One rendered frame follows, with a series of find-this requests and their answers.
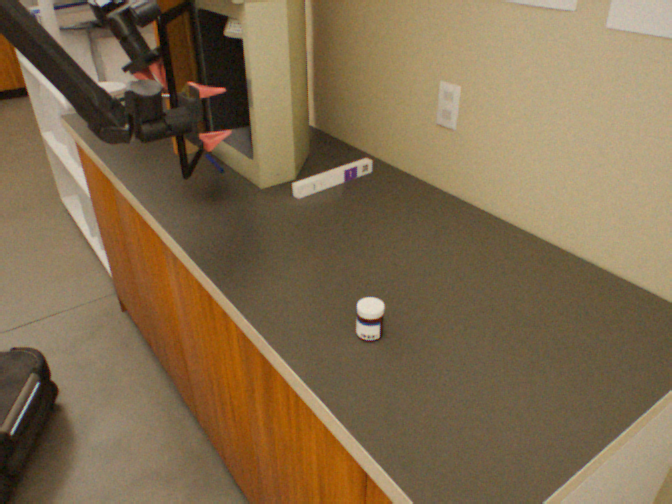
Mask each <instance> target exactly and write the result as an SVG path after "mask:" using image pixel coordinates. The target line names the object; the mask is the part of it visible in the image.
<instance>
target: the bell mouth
mask: <svg viewBox="0 0 672 504"><path fill-rule="evenodd" d="M224 35H226V36H228V37H232V38H240V39H243V36H242V27H241V23H240V21H239V20H238V19H236V18H232V17H228V20H227V23H226V27H225V30H224Z"/></svg>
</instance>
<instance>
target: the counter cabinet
mask: <svg viewBox="0 0 672 504"><path fill-rule="evenodd" d="M75 144H76V147H77V151H78V155H79V158H80V162H81V166H82V169H83V173H84V177H85V180H86V184H87V188H88V191H89V195H90V199H91V202H92V206H93V210H94V213H95V217H96V221H97V224H98V228H99V232H100V235H101V239H102V243H103V246H104V250H105V254H106V257H107V261H108V264H109V268H110V272H111V275H112V279H113V283H114V286H115V290H116V294H117V297H118V301H119V305H120V308H121V311H122V312H125V311H127V310H128V312H129V314H130V315H131V317H132V318H133V320H134V321H135V323H136V325H137V326H138V328H139V329H140V331H141V332H142V334H143V336H144V337H145V339H146V340H147V342H148V343H149V345H150V347H151V348H152V350H153V351H154V353H155V354H156V356H157V358H158V359H159V361H160V362H161V364H162V365H163V367H164V369H165V370H166V372H167V373H168V375H169V377H170V378H171V380H172V381H173V383H174V384H175V386H176V388H177V389H178V391H179V392H180V394H181V395H182V397H183V399H184V400H185V402H186V403H187V405H188V406H189V408H190V410H191V411H192V413H193V414H194V416H195V417H196V419H197V421H198V422H199V424H200V425H201V427H202V428H203V430H204V432H205V433H206V435H207V436H208V438H209V439H210V441H211V443H212V444H213V446H214V447H215V449H216V450H217V452H218V454H219V455H220V457H221V458H222V460H223V461H224V463H225V465H226V466H227V468H228V469H229V471H230V472H231V474H232V476H233V477H234V479H235V480H236V482H237V483H238V485H239V487H240V488H241V490H242V491H243V493H244V494H245V496H246V498H247V499H248V501H249V502H250V504H394V503H393V502H392V501H391V500H390V499H389V497H388V496H387V495H386V494H385V493H384V492H383V491H382V489H381V488H380V487H379V486H378V485H377V484H376V483H375V481H374V480H373V479H372V478H371V477H370V476H369V475H368V474H367V472H366V471H365V470H364V469H363V468H362V467H361V466H360V464H359V463H358V462H357V461H356V460H355V459H354V458H353V456H352V455H351V454H350V453H349V452H348V451H347V450H346V448H345V447H344V446H343V445H342V444H341V443H340V442H339V440H338V439H337V438H336V437H335V436H334V435H333V434H332V433H331V431H330V430H329V429H328V428H327V427H326V426H325V425H324V423H323V422H322V421H321V420H320V419H319V418H318V417H317V415H316V414H315V413H314V412H313V411H312V410H311V409H310V407H309V406H308V405H307V404H306V403H305V402H304V401H303V400H302V398H301V397H300V396H299V395H298V394H297V393H296V392H295V390H294V389H293V388H292V387H291V386H290V385H289V384H288V382H287V381H286V380H285V379H284V378H283V377H282V376H281V374H280V373H279V372H278V371H277V370H276V369H275V368H274V366H273V365H272V364H271V363H270V362H269V361H268V360H267V359H266V357H265V356H264V355H263V354H262V353H261V352H260V351H259V349H258V348H257V347H256V346H255V345H254V344H253V343H252V341H251V340H250V339H249V338H248V337H247V336H246V335H245V333H244V332H243V331H242V330H241V329H240V328H239V327H238V325H237V324H236V323H235V322H234V321H233V320H232V319H231V318H230V316H229V315H228V314H227V313H226V312H225V311H224V310H223V308H222V307H221V306H220V305H219V304H218V303H217V302H216V300H215V299H214V298H213V297H212V296H211V295H210V294H209V292H208V291H207V290H206V289H205V288H204V287H203V286H202V284H201V283H200V282H199V281H198V280H197V279H196V278H195V277H194V275H193V274H192V273H191V272H190V271H189V270H188V269H187V267H186V266H185V265H184V264H183V263H182V262H181V261H180V259H179V258H178V257H177V256H176V255H175V254H174V253H173V251H172V250H171V249H170V248H169V247H168V246H167V245H166V243H165V242H164V241H163V240H162V239H161V238H160V237H159V236H158V234H157V233H156V232H155V231H154V230H153V229H152V228H151V226H150V225H149V224H148V223H147V222H146V221H145V220H144V218H143V217H142V216H141V215H140V214H139V213H138V212H137V210H136V209H135V208H134V207H133V206H132V205H131V204H130V202H129V201H128V200H127V199H126V198H125V197H124V196H123V195H122V193H121V192H120V191H119V190H118V189H117V188H116V187H115V185H114V184H113V183H112V182H111V181H110V180H109V179H108V177H107V176H106V175H105V174H104V173H103V172H102V171H101V169H100V168H99V167H98V166H97V165H96V164H95V163H94V161H93V160H92V159H91V158H90V157H89V156H88V155H87V153H86V152H85V151H84V150H83V149H82V148H81V147H80V146H79V144H78V143H77V142H76V141H75ZM671 466H672V403H671V404H669V405H668V406H667V407H666V408H665V409H664V410H663V411H662V412H661V413H659V414H658V415H657V416H656V417H655V418H654V419H653V420H652V421H651V422H650V423H648V424H647V425H646V426H645V427H644V428H643V429H642V430H641V431H640V432H638V433H637V434H636V435H635V436H634V437H633V438H632V439H631V440H630V441H628V442H627V443H626V444H625V445H624V446H623V447H622V448H621V449H620V450H619V451H617V452H616V453H615V454H614V455H613V456H612V457H611V458H610V459H609V460H607V461H606V462H605V463H604V464H603V465H602V466H601V467H600V468H599V469H597V470H596V471H595V472H594V473H593V474H592V475H591V476H590V477H589V478H588V479H586V480H585V481H584V482H583V483H582V484H581V485H580V486H579V487H578V488H576V489H575V490H574V491H573V492H572V493H571V494H570V495H569V496H568V497H566V498H565V499H564V500H563V501H562V502H561V503H560V504H653V502H654V500H655V498H656V496H657V494H658V492H659V490H660V488H661V486H662V484H663V482H664V480H665V478H666V476H667V474H668V472H669V470H670V468H671Z"/></svg>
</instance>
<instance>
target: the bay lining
mask: <svg viewBox="0 0 672 504"><path fill-rule="evenodd" d="M197 15H198V22H199V30H200V38H201V45H202V53H203V61H204V68H205V76H206V83H207V87H213V88H224V89H226V90H227V91H226V92H223V93H220V94H216V95H213V96H209V97H208V99H209V106H210V114H211V121H212V129H213V132H219V131H227V130H232V129H236V128H241V127H245V126H250V125H251V123H250V112H249V101H248V91H247V80H246V69H245V68H244V67H243V66H242V60H243V59H245V58H244V47H243V39H240V38H232V37H228V36H226V35H224V30H225V27H226V23H227V20H228V17H229V16H226V15H222V14H219V13H216V12H212V11H209V10H206V9H200V10H198V11H197Z"/></svg>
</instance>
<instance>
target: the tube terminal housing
mask: <svg viewBox="0 0 672 504"><path fill-rule="evenodd" d="M195 8H196V16H197V23H198V31H199V38H200V30H199V22H198V15H197V11H198V10H200V9H206V10H209V11H212V12H216V13H219V14H222V15H226V16H229V17H232V18H236V19H238V20H239V21H240V23H241V27H242V36H243V47H244V58H245V68H246V79H249V80H251V86H252V98H253V108H252V107H250V106H249V112H250V123H251V125H250V126H251V133H252V144H253V155H254V157H253V160H251V159H249V158H248V157H246V156H245V155H243V154H242V153H240V152H239V151H237V150H236V149H234V148H233V147H231V146H230V145H228V144H227V143H225V142H223V141H221V142H220V143H219V144H218V145H217V146H216V147H215V148H214V149H213V150H212V154H213V155H215V156H216V157H217V158H219V159H220V160H222V161H223V162H224V163H226V164H227V165H228V166H230V167H231V168H233V169H234V170H235V171H237V172H238V173H240V174H241V175H242V176H244V177H245V178H247V179H248V180H249V181H251V182H252V183H254V184H255V185H256V186H258V187H259V188H261V189H264V188H267V187H270V186H274V185H277V184H281V183H284V182H288V181H291V180H294V179H296V177H297V175H298V173H299V171H300V170H301V168H302V166H303V164H304V162H305V160H306V159H307V157H308V155H309V127H308V98H307V69H306V40H305V10H304V0H244V2H243V3H241V4H234V3H230V2H226V1H222V0H195ZM200 46H201V53H202V45H201V38H200ZM202 61H203V53H202ZM203 69H204V76H205V68H204V61H203ZM205 84H206V87H207V83H206V76H205Z"/></svg>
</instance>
